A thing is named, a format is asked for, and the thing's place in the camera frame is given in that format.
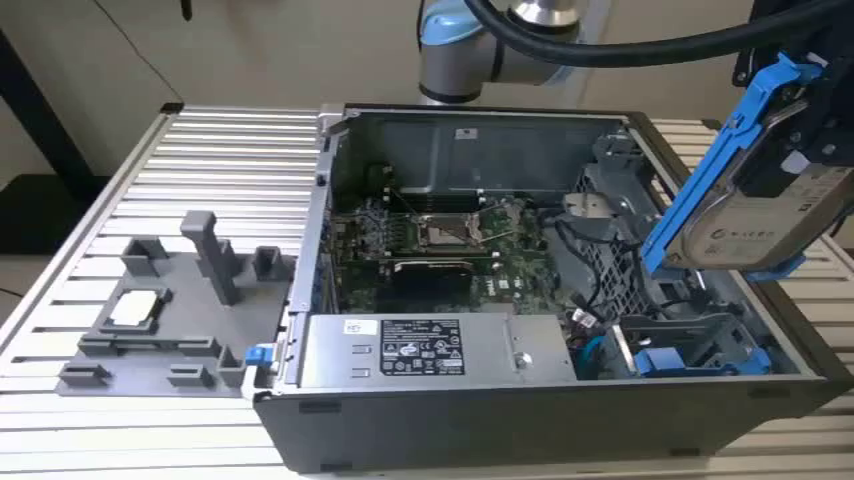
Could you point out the grey perforated disk bay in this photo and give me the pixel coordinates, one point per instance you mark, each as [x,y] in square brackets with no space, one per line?
[613,270]

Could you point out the CPU socket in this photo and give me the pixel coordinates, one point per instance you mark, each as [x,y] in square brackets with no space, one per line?
[443,237]

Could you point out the blue disk carrier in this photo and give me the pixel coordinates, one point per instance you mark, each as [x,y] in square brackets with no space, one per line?
[660,362]

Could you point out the black furniture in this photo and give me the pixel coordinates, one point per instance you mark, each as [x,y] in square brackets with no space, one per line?
[33,215]

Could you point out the green motherboard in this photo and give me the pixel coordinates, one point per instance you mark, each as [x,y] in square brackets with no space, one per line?
[527,285]

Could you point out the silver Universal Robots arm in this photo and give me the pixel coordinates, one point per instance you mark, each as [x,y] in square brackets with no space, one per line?
[460,70]

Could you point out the hard disk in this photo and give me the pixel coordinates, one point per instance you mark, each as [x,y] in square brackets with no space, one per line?
[733,235]

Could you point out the grey parts rack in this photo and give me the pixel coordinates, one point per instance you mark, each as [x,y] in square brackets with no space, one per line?
[193,320]

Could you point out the black graphics card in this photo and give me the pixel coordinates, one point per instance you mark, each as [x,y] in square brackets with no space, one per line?
[433,280]

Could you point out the black open PC case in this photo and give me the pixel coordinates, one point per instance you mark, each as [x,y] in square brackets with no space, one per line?
[467,430]

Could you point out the black antenna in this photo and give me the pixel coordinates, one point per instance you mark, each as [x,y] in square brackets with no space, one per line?
[186,10]

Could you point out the silver CPU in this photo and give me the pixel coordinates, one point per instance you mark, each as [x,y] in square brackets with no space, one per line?
[133,306]

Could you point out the silver power supply unit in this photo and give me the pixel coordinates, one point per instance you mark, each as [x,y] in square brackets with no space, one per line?
[333,350]

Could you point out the blue case latch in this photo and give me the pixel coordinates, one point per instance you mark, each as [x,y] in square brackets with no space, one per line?
[256,356]

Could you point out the silver metal bracket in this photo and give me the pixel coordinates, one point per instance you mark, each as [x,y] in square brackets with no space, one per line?
[587,205]

